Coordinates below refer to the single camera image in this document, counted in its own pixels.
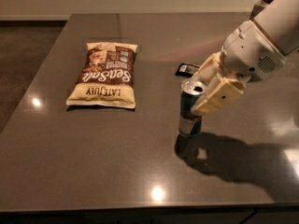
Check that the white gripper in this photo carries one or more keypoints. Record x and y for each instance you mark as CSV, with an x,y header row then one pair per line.
x,y
249,51

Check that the redbull can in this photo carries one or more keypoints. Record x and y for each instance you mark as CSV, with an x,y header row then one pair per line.
x,y
190,123

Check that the black rxbar chocolate bar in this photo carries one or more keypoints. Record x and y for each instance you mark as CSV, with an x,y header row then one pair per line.
x,y
186,69

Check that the Late July chips bag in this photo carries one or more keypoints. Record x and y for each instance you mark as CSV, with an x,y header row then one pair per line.
x,y
108,76

